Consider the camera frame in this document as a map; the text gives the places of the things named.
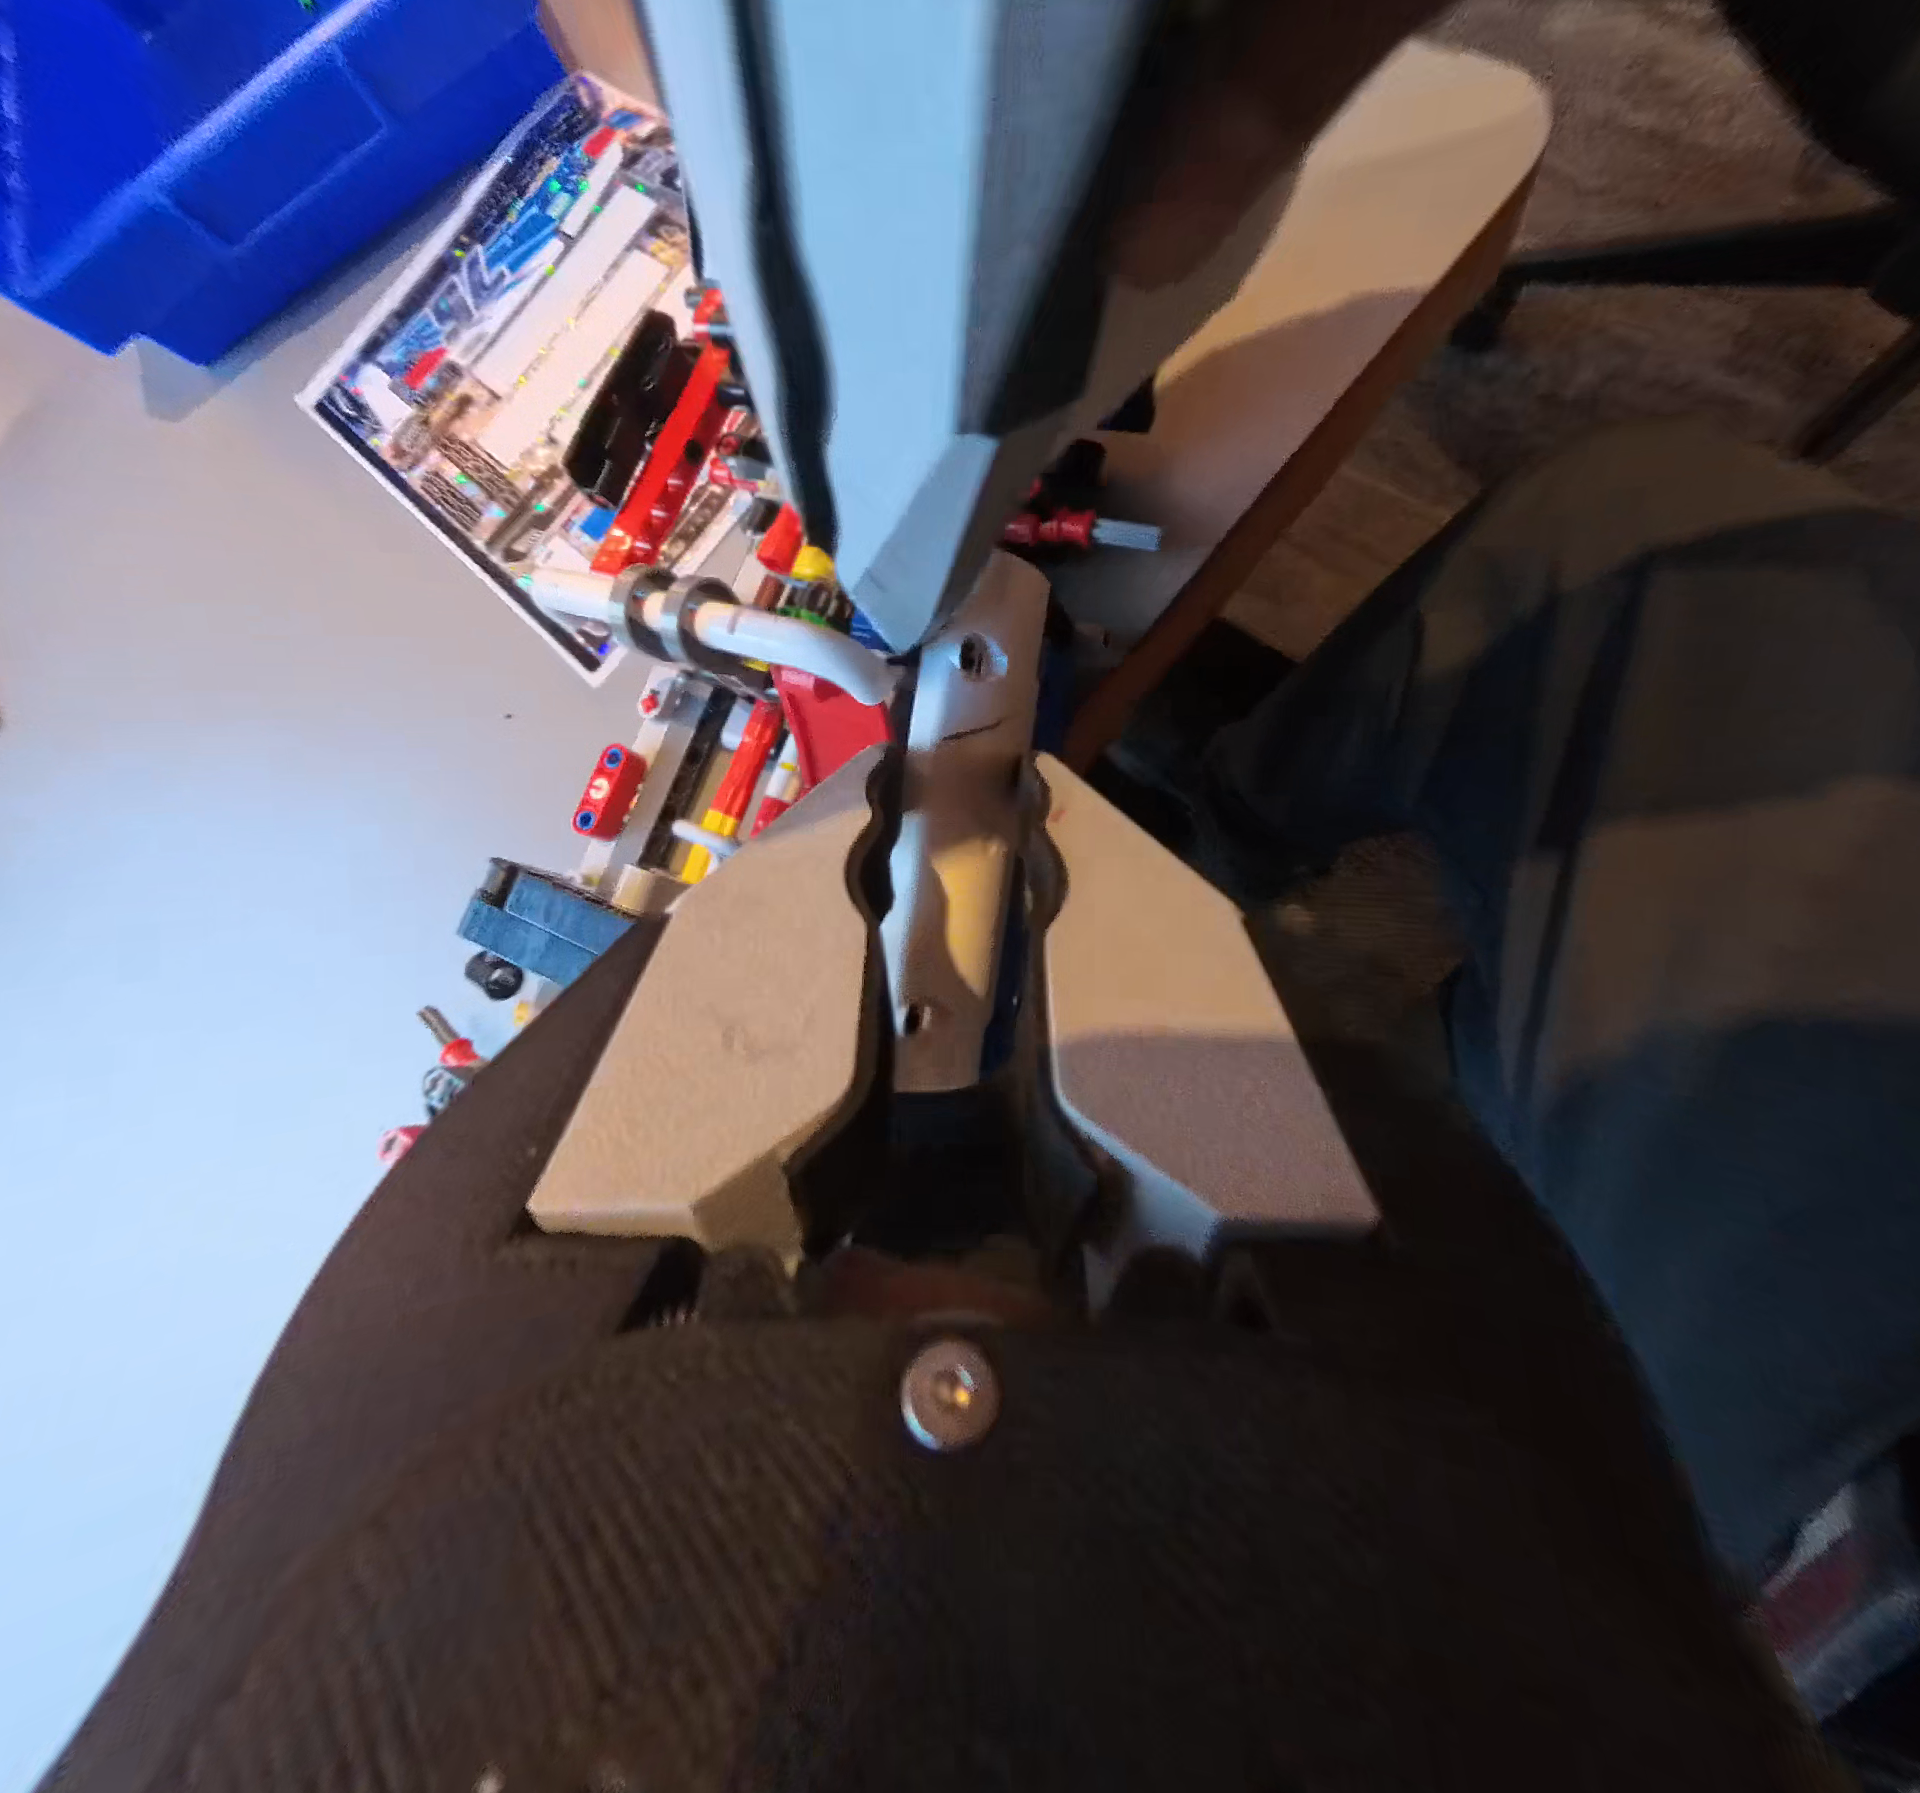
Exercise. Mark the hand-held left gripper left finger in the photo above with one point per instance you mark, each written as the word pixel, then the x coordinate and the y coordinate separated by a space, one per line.
pixel 719 1043

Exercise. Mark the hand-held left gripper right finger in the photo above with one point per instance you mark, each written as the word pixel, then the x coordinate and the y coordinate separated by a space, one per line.
pixel 1185 1043

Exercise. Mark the toy brick car model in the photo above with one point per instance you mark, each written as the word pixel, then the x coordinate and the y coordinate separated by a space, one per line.
pixel 675 444

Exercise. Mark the shiny sticker sheet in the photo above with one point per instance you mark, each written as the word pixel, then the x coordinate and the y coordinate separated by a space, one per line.
pixel 451 369

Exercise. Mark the blue plastic bin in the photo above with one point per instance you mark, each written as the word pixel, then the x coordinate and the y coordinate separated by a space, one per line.
pixel 227 99

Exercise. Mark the person's grey pants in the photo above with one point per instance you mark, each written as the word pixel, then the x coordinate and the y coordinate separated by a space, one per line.
pixel 1696 926

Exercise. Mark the clear plastic badge holder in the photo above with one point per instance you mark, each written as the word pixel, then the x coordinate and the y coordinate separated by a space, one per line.
pixel 1853 1568

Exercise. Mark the black chair base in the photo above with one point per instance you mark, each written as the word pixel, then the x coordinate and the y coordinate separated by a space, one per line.
pixel 1814 7

